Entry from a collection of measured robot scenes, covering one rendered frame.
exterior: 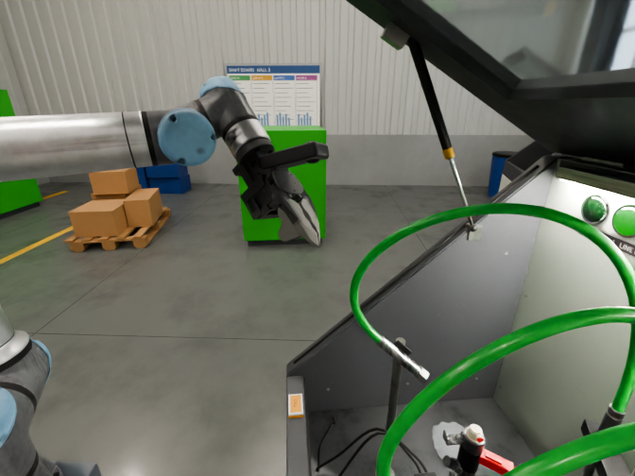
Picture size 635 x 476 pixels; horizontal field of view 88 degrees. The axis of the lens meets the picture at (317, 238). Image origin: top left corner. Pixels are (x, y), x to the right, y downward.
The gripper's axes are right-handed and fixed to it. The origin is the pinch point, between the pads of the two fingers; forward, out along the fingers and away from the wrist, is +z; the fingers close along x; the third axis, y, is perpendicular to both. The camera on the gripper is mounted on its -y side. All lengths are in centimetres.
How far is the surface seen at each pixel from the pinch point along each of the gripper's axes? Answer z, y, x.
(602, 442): 26.8, -22.2, 21.4
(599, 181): 15.6, -37.5, -20.7
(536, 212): 13.6, -27.6, 0.1
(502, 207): 11.1, -25.0, 0.9
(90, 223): -203, 321, -142
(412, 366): 25.7, -0.8, -3.6
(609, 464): 47, -17, -7
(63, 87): -604, 467, -280
